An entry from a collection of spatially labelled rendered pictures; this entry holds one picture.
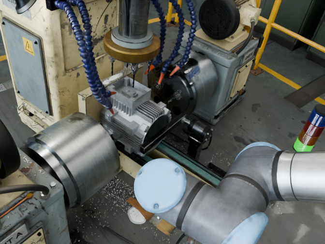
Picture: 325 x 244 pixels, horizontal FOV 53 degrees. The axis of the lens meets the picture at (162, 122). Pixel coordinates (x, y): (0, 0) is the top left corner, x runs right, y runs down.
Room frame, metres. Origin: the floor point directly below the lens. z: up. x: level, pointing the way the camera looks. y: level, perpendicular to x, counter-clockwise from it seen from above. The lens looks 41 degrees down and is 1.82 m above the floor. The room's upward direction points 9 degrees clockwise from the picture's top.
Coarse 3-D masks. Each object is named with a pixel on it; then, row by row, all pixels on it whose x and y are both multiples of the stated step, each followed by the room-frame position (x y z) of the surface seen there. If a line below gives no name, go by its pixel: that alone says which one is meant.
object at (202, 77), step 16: (160, 64) 1.12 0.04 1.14; (176, 64) 1.10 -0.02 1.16; (192, 64) 1.13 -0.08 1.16; (208, 64) 1.18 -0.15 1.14; (176, 80) 1.07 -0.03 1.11; (192, 80) 1.06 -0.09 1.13; (208, 80) 1.12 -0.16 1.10; (160, 96) 1.11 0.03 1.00; (176, 96) 1.03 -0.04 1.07; (192, 96) 1.03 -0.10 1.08; (208, 96) 1.12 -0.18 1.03; (176, 112) 1.05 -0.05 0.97; (192, 112) 1.04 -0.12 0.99
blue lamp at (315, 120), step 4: (312, 112) 0.88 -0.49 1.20; (316, 112) 0.86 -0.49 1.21; (312, 116) 0.87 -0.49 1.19; (316, 116) 0.86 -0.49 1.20; (320, 116) 0.85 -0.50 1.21; (324, 116) 0.85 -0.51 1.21; (312, 120) 0.86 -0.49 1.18; (316, 120) 0.85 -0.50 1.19; (320, 120) 0.85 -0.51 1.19; (324, 120) 0.85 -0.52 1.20; (316, 124) 0.85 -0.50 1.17; (320, 124) 0.85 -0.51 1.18; (324, 124) 0.85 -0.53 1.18
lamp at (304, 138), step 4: (300, 132) 0.89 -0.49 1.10; (304, 132) 0.87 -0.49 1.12; (300, 136) 0.87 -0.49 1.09; (304, 136) 0.86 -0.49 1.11; (308, 136) 0.85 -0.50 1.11; (300, 140) 0.86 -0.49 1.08; (304, 140) 0.85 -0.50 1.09; (308, 140) 0.85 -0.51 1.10; (312, 140) 0.85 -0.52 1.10; (316, 140) 0.86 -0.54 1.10; (304, 144) 0.85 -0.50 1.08; (308, 144) 0.85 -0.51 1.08; (312, 144) 0.85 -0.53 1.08
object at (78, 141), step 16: (80, 112) 0.75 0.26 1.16; (48, 128) 0.67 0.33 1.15; (64, 128) 0.66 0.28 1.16; (80, 128) 0.67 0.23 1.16; (96, 128) 0.69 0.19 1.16; (32, 144) 0.60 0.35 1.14; (48, 144) 0.59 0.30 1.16; (64, 144) 0.60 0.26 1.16; (80, 144) 0.62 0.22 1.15; (96, 144) 0.64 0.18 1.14; (112, 144) 0.67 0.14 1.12; (48, 160) 0.55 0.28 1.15; (64, 160) 0.56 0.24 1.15; (80, 160) 0.58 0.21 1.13; (96, 160) 0.61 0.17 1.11; (112, 160) 0.64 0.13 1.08; (64, 176) 0.53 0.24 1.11; (80, 176) 0.55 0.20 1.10; (96, 176) 0.58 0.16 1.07; (112, 176) 0.63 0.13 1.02; (64, 192) 0.51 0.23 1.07; (80, 192) 0.53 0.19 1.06
